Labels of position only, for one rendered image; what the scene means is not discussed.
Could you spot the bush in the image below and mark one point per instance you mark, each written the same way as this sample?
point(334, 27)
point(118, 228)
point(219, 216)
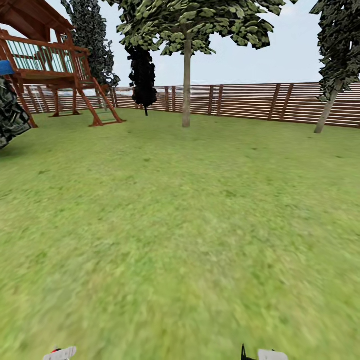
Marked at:
point(13, 118)

